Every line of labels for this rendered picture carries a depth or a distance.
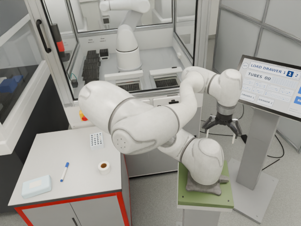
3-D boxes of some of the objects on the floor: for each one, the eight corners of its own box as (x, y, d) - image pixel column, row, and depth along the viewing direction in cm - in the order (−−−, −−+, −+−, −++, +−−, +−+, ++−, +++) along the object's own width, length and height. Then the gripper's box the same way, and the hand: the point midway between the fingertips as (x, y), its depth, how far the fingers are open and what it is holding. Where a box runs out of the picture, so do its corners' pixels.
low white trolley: (135, 247, 173) (121, 188, 127) (53, 261, 169) (7, 205, 123) (131, 183, 219) (119, 123, 173) (66, 193, 215) (36, 133, 169)
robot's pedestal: (217, 268, 159) (235, 210, 113) (174, 263, 163) (174, 206, 117) (213, 225, 182) (226, 162, 136) (176, 222, 186) (176, 160, 140)
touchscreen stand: (259, 224, 180) (303, 128, 118) (208, 194, 204) (222, 101, 142) (278, 181, 210) (321, 86, 148) (231, 159, 234) (251, 69, 172)
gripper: (252, 109, 109) (243, 139, 123) (200, 101, 116) (197, 130, 130) (252, 119, 104) (243, 149, 118) (198, 110, 111) (195, 140, 125)
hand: (219, 138), depth 123 cm, fingers open, 13 cm apart
